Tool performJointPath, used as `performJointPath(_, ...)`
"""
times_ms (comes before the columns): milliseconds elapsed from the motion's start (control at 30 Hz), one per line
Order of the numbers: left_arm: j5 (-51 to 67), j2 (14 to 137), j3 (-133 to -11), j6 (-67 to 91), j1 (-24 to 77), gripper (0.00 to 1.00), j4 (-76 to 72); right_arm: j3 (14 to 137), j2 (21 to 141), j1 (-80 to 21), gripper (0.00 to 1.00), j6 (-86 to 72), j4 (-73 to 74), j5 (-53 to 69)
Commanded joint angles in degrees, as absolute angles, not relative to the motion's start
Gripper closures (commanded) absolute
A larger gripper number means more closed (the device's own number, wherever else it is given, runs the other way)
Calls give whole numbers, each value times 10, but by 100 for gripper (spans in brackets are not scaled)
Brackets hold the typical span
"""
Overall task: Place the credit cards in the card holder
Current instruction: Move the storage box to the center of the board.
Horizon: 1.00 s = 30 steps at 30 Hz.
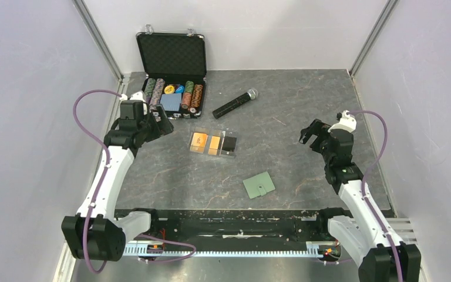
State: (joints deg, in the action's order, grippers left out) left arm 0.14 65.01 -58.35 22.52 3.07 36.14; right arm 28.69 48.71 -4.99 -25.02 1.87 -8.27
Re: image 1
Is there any clear acrylic card tray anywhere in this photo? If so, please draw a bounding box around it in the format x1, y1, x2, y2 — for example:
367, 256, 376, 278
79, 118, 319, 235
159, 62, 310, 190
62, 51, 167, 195
188, 127, 238, 159

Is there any green card holder wallet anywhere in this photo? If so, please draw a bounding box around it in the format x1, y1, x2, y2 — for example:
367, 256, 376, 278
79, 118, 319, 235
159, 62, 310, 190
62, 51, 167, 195
243, 172, 275, 199

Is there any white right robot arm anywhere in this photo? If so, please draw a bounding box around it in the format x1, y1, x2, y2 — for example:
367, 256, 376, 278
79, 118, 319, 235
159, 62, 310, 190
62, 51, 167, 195
299, 119, 422, 281

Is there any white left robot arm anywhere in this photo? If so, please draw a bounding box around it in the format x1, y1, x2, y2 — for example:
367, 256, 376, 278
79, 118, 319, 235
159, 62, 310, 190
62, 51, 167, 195
61, 100, 174, 261

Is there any blue playing card deck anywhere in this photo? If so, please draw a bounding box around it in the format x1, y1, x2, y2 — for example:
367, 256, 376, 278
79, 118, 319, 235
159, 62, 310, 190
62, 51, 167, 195
160, 93, 182, 112

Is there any orange credit card stack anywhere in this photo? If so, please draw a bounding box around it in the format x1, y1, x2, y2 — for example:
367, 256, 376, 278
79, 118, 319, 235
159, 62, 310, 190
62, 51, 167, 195
190, 132, 208, 153

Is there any gold credit card stack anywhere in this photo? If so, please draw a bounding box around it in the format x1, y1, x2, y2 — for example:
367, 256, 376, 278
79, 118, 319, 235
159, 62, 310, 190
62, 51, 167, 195
208, 136, 221, 156

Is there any black poker chip case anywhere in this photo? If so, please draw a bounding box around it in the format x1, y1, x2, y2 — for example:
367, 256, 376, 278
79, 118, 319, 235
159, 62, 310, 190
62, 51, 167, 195
136, 24, 207, 119

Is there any black handheld microphone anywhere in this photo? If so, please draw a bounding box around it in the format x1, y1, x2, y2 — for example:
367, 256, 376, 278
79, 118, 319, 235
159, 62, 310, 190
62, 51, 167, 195
212, 88, 258, 119

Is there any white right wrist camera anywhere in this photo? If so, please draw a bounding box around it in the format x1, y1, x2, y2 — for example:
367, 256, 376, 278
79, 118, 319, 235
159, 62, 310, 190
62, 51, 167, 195
328, 110, 357, 133

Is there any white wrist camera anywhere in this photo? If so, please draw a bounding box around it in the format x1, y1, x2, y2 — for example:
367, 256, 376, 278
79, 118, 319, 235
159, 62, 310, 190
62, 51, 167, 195
119, 90, 149, 115
328, 110, 357, 133

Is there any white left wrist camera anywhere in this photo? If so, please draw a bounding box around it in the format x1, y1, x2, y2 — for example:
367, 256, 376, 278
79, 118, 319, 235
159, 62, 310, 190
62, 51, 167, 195
119, 90, 149, 115

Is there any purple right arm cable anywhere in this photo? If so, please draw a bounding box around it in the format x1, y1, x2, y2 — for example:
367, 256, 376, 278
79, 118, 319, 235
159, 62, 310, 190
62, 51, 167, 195
318, 110, 405, 282

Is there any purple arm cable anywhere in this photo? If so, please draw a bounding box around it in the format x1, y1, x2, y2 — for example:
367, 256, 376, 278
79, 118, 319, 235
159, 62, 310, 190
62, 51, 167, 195
72, 89, 197, 274
318, 110, 405, 282

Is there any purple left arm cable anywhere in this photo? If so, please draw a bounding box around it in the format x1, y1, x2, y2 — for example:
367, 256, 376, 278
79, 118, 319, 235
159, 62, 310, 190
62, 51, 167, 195
72, 89, 197, 274

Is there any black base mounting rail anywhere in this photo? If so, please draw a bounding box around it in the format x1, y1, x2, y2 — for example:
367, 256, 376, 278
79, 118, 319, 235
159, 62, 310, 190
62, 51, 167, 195
115, 209, 395, 252

